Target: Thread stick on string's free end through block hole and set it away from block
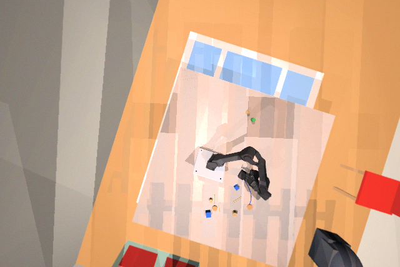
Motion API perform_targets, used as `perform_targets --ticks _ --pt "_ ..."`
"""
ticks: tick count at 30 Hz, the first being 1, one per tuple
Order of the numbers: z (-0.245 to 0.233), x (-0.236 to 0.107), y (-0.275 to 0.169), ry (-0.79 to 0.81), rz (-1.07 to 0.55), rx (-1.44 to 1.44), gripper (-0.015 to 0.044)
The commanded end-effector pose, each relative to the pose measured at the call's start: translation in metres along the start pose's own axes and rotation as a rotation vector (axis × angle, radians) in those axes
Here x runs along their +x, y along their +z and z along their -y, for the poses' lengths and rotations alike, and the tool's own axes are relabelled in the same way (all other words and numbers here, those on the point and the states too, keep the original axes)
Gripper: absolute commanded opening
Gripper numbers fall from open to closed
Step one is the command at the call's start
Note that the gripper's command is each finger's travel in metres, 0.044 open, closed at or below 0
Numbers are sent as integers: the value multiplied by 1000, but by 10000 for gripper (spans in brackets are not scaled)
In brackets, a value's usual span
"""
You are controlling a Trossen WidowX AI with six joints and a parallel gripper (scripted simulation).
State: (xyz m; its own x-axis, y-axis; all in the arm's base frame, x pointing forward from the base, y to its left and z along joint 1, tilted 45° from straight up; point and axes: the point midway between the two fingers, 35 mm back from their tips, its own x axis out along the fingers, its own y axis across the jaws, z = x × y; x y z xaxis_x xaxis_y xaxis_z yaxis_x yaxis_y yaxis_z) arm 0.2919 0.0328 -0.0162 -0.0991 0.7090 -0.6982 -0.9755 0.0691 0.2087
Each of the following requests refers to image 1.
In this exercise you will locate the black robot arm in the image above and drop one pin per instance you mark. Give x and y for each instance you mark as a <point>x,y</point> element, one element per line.
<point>247,155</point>

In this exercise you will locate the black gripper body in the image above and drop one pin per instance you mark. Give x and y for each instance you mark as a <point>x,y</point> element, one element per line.
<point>243,175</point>

